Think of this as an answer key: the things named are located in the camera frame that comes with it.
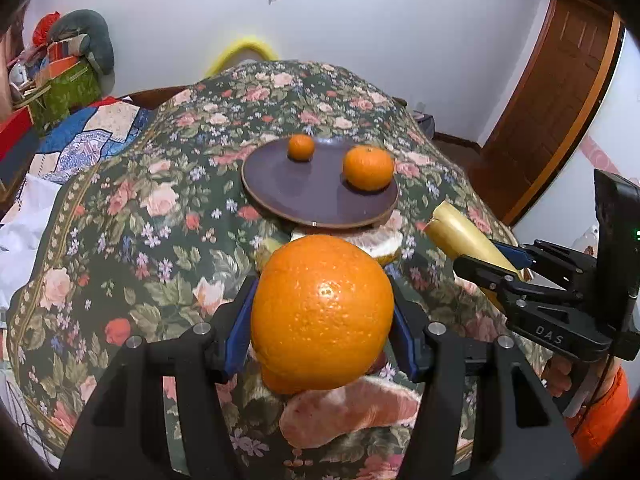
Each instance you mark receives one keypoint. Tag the white cloth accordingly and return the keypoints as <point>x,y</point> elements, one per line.
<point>25,230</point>

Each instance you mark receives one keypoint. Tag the grey blue cloth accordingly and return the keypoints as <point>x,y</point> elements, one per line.
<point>424,124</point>

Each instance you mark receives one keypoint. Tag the red cloth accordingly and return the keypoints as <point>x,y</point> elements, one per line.
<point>44,27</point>

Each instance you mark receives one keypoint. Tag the dark blue box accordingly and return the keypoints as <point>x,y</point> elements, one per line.
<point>17,167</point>

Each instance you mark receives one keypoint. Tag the yellow chair back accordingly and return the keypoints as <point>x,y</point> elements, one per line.
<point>242,47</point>

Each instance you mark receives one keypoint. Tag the red date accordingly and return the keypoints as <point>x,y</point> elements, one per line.
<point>378,363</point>

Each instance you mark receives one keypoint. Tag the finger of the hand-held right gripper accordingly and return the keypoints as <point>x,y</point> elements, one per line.
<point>482,275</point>
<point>512,253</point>

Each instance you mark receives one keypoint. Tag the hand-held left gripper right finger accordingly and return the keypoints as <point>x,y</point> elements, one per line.
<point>406,342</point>

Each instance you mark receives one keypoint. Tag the large peeled pomelo segment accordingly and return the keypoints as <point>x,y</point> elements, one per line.
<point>340,415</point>

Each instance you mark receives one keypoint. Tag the brown round plate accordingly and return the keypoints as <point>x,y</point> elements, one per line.
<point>300,190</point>

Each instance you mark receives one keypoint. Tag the red box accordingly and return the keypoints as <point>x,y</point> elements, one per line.
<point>15,132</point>

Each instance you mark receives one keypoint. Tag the orange peel piece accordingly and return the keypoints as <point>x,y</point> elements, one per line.
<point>386,246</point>

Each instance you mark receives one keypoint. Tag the medium mandarin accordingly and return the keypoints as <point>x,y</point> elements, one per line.
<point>368,168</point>

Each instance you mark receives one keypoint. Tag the yellow banana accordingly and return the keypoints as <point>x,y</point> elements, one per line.
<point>465,232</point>

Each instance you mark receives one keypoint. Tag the orange box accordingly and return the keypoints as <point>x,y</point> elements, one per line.
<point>62,66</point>

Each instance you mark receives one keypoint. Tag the floral tablecloth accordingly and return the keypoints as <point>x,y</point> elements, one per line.
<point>150,240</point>

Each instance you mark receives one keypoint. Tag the small mandarin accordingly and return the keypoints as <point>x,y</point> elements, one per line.
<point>301,148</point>

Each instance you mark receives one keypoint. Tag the person's right hand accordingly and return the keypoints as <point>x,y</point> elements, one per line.
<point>555,375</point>

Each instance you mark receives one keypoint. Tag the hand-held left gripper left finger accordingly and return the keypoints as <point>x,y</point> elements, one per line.
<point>240,322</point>

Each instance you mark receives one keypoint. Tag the patchwork quilt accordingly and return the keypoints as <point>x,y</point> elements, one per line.
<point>95,135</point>

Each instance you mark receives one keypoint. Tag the large orange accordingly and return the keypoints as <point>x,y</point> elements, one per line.
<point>322,310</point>

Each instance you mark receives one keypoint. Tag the brown wooden door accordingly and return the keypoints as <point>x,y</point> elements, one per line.
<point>550,110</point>

